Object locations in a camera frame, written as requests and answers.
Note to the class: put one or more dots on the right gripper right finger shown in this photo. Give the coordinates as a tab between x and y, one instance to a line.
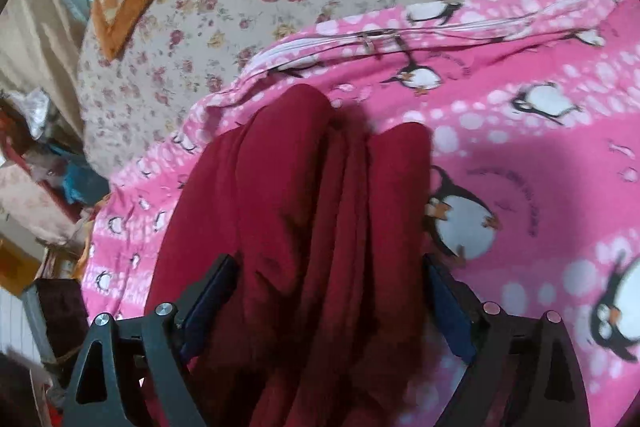
518	371

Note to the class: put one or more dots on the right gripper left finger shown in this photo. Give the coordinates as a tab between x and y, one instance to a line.
116	355

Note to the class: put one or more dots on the dark red garment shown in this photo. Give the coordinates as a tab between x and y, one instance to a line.
324	218

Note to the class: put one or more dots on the teal blue cloth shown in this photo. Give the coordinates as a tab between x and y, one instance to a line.
81	185

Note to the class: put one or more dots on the pink penguin duvet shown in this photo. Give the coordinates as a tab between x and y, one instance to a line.
534	110

